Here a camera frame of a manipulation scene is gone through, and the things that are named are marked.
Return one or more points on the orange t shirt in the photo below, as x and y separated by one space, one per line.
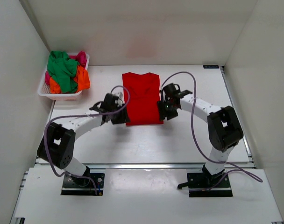
81 79

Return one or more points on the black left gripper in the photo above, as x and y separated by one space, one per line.
121 116

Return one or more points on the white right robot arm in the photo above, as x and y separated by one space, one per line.
224 129

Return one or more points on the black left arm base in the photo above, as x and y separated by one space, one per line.
83 187

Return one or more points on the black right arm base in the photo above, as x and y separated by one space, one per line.
200 186

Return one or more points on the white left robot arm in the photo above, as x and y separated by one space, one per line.
58 140

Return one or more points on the red t shirt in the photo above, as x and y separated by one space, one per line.
142 94

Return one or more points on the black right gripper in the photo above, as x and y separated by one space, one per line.
162 111

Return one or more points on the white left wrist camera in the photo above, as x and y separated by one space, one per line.
119 101

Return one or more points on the pink t shirt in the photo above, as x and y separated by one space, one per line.
81 57

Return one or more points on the green t shirt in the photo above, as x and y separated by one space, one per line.
63 69

